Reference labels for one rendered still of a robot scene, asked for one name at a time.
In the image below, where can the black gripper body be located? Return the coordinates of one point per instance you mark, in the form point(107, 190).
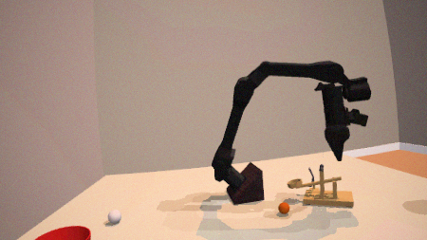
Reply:
point(334, 121)

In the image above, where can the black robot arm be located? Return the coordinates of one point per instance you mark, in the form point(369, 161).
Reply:
point(353, 90)

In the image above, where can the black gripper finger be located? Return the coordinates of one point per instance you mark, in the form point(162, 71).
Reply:
point(336, 145)

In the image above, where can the white ball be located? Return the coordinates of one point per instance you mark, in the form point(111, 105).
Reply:
point(114, 216)

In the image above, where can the orange ball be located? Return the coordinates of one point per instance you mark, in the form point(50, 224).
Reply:
point(283, 208)

